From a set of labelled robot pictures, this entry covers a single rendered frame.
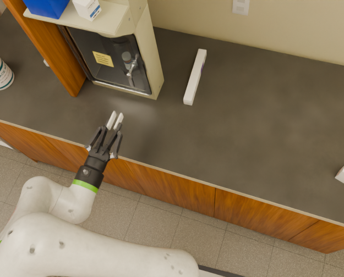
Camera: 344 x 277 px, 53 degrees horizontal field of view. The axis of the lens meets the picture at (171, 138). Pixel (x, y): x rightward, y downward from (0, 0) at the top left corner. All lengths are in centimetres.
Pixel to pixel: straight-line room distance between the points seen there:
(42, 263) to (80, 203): 48
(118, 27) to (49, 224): 60
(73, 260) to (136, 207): 164
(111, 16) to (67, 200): 60
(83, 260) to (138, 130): 84
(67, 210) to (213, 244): 130
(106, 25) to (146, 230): 156
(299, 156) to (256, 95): 33
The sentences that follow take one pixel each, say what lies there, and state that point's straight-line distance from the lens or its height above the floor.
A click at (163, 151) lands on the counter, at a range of 145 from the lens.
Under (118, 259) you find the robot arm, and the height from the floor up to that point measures 147.
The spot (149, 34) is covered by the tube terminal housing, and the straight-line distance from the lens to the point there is 132.
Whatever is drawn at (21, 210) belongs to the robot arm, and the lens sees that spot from 107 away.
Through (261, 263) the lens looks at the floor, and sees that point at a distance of 231.
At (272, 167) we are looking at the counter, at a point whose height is 94.
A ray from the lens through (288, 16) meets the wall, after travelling 159.
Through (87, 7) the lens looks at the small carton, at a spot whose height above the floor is 156.
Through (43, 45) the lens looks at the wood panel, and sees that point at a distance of 141.
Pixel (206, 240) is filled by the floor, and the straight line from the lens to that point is 230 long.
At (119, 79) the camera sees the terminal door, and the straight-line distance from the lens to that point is 151.
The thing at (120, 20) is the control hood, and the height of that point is 151.
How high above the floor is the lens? 228
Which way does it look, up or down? 65 degrees down
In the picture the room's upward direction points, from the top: 14 degrees counter-clockwise
